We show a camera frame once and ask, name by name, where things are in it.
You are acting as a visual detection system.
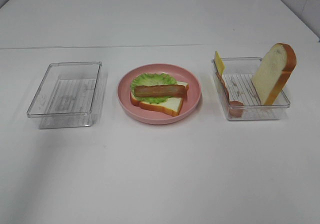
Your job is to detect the bread slice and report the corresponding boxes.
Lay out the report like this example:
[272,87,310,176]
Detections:
[130,81,189,117]
[251,43,297,106]

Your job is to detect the bacon strip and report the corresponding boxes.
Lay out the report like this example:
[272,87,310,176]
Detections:
[215,72,244,118]
[134,84,187,98]

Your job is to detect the green lettuce leaf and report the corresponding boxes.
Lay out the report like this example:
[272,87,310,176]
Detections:
[130,73,177,104]

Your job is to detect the yellow cheese slice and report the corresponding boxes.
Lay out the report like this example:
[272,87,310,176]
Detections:
[213,51,225,76]

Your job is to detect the pink round plate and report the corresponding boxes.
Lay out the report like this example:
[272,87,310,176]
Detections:
[117,63,202,125]

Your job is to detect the right clear plastic tray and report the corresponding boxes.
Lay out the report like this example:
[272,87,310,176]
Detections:
[211,57,290,121]

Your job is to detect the clear plastic tray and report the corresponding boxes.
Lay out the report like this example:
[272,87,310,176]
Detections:
[211,57,290,121]
[26,61,106,129]

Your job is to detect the left clear plastic tray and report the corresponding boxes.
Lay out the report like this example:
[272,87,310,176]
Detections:
[26,61,106,129]

